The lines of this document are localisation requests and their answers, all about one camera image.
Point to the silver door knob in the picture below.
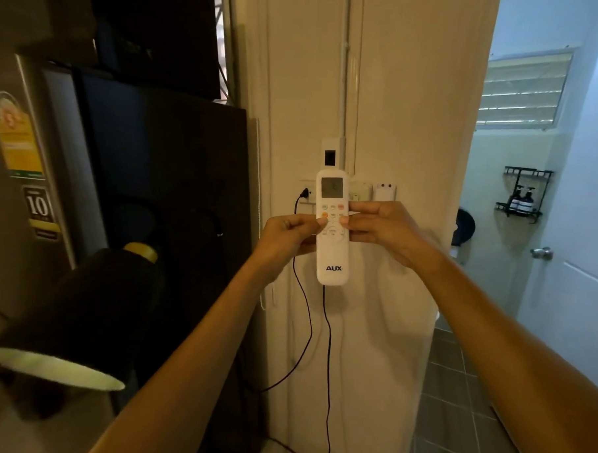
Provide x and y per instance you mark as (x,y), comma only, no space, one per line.
(542,253)

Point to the white door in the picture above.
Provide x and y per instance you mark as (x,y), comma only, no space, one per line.
(578,281)

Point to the person's right hand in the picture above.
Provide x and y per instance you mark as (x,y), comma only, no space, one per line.
(393,232)

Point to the grey refrigerator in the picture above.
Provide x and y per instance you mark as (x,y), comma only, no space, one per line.
(13,246)

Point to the yellow energy label sticker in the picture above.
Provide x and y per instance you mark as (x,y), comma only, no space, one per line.
(18,142)

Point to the white wall remote holder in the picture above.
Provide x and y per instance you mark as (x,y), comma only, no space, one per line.
(333,146)

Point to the black desk lamp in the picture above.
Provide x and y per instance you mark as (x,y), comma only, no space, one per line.
(85,317)

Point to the black and yellow warranty sticker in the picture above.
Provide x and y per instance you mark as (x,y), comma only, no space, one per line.
(41,213)

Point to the white switch with red dots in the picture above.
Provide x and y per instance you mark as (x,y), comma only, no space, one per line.
(384,192)

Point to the dark pump bottle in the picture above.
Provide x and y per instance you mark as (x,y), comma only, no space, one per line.
(514,202)

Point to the person's left hand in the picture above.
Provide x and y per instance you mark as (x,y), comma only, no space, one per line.
(284,239)

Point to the person's right forearm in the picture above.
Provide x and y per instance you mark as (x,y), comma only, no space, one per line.
(512,363)

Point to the white wall socket with plug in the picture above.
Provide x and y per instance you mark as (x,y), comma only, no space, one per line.
(309,203)

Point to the louvre window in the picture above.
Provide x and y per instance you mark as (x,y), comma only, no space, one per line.
(523,93)

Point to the white air conditioner remote control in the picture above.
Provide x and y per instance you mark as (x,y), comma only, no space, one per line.
(334,262)

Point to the dark wooden cabinet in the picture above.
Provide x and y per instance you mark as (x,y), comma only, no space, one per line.
(177,165)

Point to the person's right thumb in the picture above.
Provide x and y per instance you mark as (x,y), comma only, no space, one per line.
(358,222)

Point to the person's left thumb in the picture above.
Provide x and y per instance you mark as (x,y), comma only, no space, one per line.
(312,222)

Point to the black round paper holder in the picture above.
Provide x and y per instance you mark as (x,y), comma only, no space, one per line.
(463,226)

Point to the person's left forearm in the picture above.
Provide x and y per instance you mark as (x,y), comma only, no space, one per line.
(187,382)

